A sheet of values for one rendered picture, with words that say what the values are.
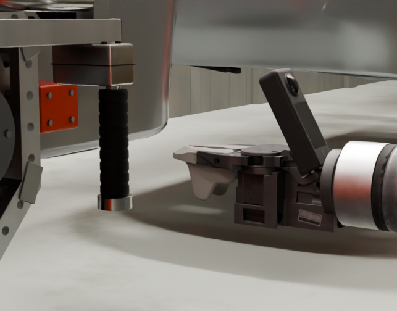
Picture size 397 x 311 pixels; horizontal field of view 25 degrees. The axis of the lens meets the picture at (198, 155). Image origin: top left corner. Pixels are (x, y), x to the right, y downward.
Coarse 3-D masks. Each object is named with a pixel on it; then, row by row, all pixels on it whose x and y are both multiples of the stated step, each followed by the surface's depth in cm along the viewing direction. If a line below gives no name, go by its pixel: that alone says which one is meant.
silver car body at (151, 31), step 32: (128, 0) 170; (160, 0) 179; (128, 32) 171; (160, 32) 180; (160, 64) 181; (96, 96) 164; (128, 96) 172; (160, 96) 182; (96, 128) 164; (128, 128) 173; (160, 128) 184
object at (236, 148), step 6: (192, 144) 105; (198, 144) 105; (204, 144) 105; (210, 144) 105; (216, 144) 105; (222, 144) 105; (234, 150) 102; (240, 150) 102; (216, 186) 105; (222, 186) 105; (216, 192) 106; (222, 192) 105
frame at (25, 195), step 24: (0, 48) 126; (24, 48) 124; (0, 72) 127; (24, 72) 125; (24, 96) 126; (24, 120) 126; (24, 144) 126; (24, 168) 127; (0, 192) 128; (24, 192) 127; (0, 216) 124; (24, 216) 128; (0, 240) 124
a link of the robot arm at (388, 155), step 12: (396, 144) 92; (384, 156) 90; (396, 156) 89; (384, 168) 89; (396, 168) 88; (372, 180) 89; (384, 180) 88; (396, 180) 88; (372, 192) 89; (384, 192) 88; (396, 192) 88; (372, 204) 89; (384, 204) 88; (396, 204) 88; (384, 216) 89; (396, 216) 88; (384, 228) 91; (396, 228) 90
